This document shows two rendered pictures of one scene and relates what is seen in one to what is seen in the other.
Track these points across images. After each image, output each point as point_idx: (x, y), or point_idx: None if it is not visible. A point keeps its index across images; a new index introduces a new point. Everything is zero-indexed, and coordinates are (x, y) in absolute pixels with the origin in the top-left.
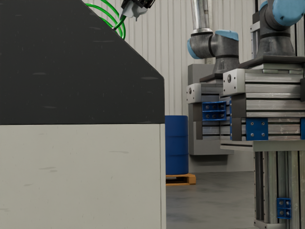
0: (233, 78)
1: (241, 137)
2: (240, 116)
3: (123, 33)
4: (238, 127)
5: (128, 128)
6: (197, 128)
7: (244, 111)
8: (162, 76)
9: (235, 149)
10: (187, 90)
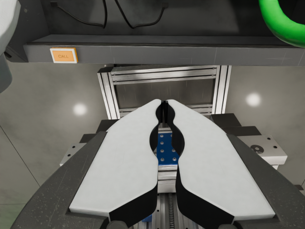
0: (71, 155)
1: (100, 121)
2: (96, 133)
3: (283, 27)
4: (102, 126)
5: None
6: (233, 121)
7: (84, 137)
8: (8, 60)
9: (165, 127)
10: (273, 150)
